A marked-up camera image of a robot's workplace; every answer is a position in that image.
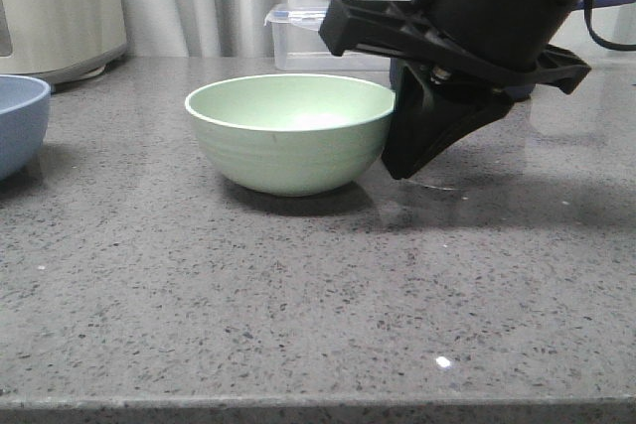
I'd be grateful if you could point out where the cream two-slot toaster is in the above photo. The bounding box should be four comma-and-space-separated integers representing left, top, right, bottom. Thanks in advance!
1, 0, 128, 84

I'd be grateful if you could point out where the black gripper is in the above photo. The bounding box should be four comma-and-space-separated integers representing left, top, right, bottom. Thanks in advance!
319, 0, 590, 180

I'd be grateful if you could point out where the dark blue saucepan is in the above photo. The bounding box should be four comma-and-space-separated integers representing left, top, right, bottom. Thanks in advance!
389, 0, 635, 101

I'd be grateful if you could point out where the light blue bowl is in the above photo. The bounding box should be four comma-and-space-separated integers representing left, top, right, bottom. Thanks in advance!
1, 74, 51, 180

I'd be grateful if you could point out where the light green bowl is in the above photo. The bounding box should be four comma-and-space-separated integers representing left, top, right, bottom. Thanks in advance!
185, 73, 395, 197

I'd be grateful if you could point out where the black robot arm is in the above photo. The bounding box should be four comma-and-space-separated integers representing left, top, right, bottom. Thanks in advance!
319, 0, 589, 179

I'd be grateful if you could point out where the black cable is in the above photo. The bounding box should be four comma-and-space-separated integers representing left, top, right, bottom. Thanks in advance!
581, 0, 636, 53

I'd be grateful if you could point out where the clear plastic food container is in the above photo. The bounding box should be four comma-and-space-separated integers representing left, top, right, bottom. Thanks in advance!
264, 2, 390, 71

